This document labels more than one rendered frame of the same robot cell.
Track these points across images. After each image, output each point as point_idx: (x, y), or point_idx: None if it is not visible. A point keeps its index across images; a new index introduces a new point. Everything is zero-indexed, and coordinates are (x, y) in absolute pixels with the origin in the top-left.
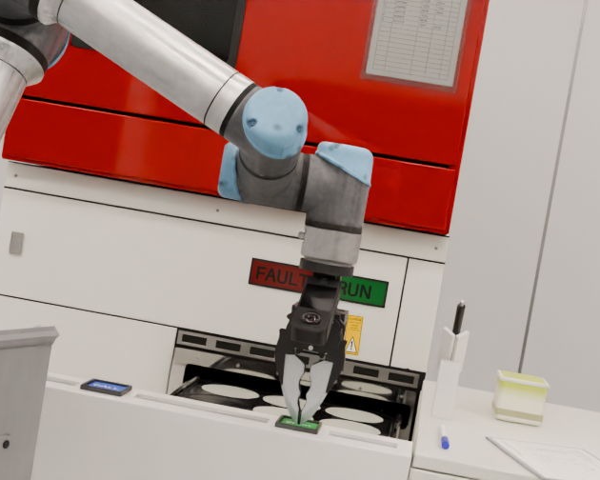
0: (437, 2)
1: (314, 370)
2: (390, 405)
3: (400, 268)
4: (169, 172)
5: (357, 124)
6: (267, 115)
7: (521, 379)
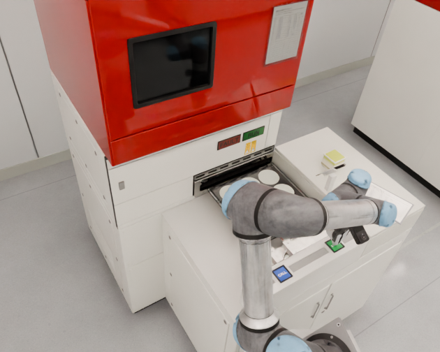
0: (293, 24)
1: (344, 233)
2: None
3: (268, 119)
4: (190, 136)
5: (261, 84)
6: (390, 220)
7: (339, 160)
